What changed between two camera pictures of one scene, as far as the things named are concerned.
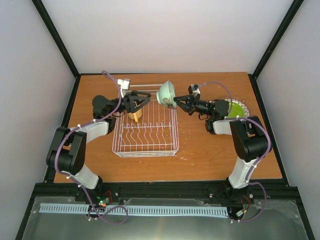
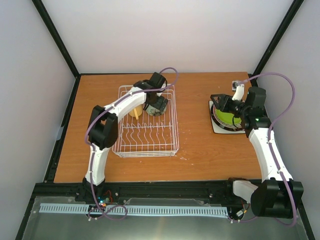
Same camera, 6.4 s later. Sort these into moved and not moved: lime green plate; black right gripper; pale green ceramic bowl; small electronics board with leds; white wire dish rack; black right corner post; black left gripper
Moved: black right gripper; black left gripper; pale green ceramic bowl; lime green plate
Not moved: white wire dish rack; small electronics board with leds; black right corner post
